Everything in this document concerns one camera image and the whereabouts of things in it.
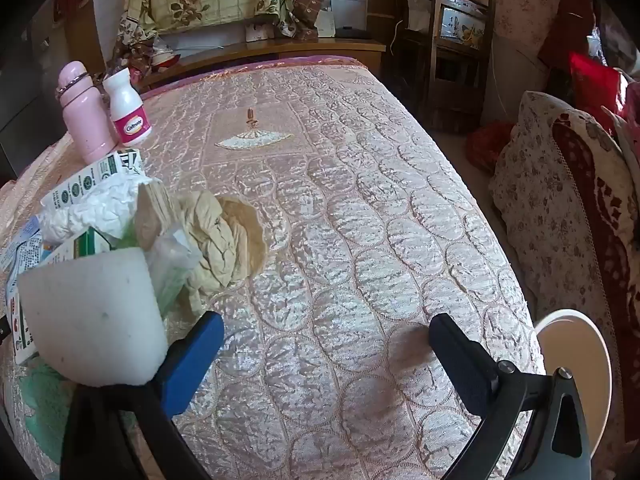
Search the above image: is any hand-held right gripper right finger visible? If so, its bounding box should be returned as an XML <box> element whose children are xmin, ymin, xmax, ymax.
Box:
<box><xmin>428</xmin><ymin>312</ymin><xmax>594</xmax><ymax>480</ymax></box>

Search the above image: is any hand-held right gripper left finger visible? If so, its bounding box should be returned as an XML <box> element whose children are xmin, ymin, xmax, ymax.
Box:
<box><xmin>60</xmin><ymin>310</ymin><xmax>226</xmax><ymax>480</ymax></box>

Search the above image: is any white foam block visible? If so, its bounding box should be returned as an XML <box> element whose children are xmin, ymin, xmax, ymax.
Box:
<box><xmin>16</xmin><ymin>246</ymin><xmax>169</xmax><ymax>387</ymax></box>

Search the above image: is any white plastic bin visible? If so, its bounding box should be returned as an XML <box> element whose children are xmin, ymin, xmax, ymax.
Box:
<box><xmin>532</xmin><ymin>308</ymin><xmax>613</xmax><ymax>461</ymax></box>

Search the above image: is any pale green plastic bag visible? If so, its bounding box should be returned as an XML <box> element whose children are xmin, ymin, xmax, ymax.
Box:
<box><xmin>4</xmin><ymin>359</ymin><xmax>77</xmax><ymax>463</ymax></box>

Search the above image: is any white packet green print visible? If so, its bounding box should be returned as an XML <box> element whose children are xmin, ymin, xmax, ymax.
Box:
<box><xmin>39</xmin><ymin>149</ymin><xmax>151</xmax><ymax>246</ymax></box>

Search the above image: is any white packet red print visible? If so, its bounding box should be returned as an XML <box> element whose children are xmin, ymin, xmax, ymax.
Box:
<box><xmin>4</xmin><ymin>280</ymin><xmax>42</xmax><ymax>367</ymax></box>

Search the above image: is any blue packet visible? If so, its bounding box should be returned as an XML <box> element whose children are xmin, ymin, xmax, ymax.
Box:
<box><xmin>0</xmin><ymin>216</ymin><xmax>47</xmax><ymax>288</ymax></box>

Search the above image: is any pink quilted table cover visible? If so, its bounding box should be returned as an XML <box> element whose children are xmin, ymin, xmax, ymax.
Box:
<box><xmin>0</xmin><ymin>55</ymin><xmax>546</xmax><ymax>480</ymax></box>

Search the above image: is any floral covered sofa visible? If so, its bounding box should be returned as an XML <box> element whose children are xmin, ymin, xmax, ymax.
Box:
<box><xmin>487</xmin><ymin>90</ymin><xmax>640</xmax><ymax>461</ymax></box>

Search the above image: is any red bag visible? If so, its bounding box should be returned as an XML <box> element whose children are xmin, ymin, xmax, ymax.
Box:
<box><xmin>466</xmin><ymin>120</ymin><xmax>516</xmax><ymax>173</ymax></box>

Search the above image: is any white medicine bottle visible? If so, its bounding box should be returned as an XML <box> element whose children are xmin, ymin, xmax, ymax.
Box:
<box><xmin>102</xmin><ymin>70</ymin><xmax>153</xmax><ymax>148</ymax></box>

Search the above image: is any pink bottle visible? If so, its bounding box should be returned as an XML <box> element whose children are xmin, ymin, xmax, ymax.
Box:
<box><xmin>56</xmin><ymin>61</ymin><xmax>117</xmax><ymax>165</ymax></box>

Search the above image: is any dark wooden chair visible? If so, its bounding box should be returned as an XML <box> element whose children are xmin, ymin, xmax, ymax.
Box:
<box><xmin>390</xmin><ymin>0</ymin><xmax>497</xmax><ymax>134</ymax></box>

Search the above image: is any red white ornament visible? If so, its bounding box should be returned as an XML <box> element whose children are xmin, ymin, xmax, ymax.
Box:
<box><xmin>150</xmin><ymin>42</ymin><xmax>181</xmax><ymax>68</ymax></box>

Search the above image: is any grey refrigerator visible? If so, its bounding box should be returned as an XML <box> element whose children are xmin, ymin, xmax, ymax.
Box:
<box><xmin>0</xmin><ymin>7</ymin><xmax>68</xmax><ymax>181</ymax></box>

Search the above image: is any wooden television cabinet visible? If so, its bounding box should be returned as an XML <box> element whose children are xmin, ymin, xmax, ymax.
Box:
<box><xmin>135</xmin><ymin>35</ymin><xmax>387</xmax><ymax>92</ymax></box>

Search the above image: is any framed picture on chair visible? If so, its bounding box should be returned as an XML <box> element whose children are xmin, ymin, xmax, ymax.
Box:
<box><xmin>440</xmin><ymin>2</ymin><xmax>489</xmax><ymax>49</ymax></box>

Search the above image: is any white paper sheet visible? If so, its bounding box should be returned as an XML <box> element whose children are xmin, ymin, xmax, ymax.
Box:
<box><xmin>245</xmin><ymin>19</ymin><xmax>281</xmax><ymax>41</ymax></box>

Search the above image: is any tall floral covered appliance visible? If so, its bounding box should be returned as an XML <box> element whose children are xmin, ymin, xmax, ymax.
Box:
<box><xmin>470</xmin><ymin>0</ymin><xmax>566</xmax><ymax>63</ymax></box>

